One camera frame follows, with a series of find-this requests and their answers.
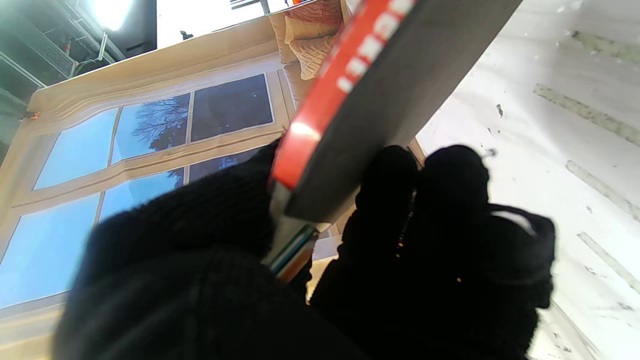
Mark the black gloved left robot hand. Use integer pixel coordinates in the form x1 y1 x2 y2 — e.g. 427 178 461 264
52 137 557 360

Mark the red ping pong bat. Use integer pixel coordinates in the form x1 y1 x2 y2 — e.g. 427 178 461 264
265 0 523 281

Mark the printed living room backdrop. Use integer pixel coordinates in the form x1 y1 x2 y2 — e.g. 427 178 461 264
0 0 428 360

